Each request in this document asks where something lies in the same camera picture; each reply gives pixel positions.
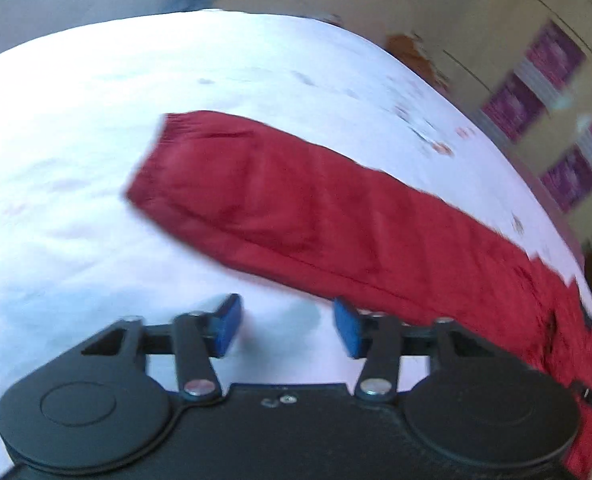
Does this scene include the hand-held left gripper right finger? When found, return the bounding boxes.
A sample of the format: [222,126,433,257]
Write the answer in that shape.
[333,297,497,403]

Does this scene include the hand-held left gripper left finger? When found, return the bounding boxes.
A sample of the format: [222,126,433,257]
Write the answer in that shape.
[78,294,243,403]

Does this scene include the red pants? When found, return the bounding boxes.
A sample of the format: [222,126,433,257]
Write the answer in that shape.
[123,110,592,478]

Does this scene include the white floral bedsheet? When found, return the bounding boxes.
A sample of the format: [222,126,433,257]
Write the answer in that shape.
[0,9,592,480]

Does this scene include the orange patterned pillow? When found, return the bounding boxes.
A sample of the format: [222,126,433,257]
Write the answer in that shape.
[386,32,451,92]

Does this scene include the cream wardrobe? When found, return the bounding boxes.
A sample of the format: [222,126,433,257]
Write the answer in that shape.
[456,0,592,243]

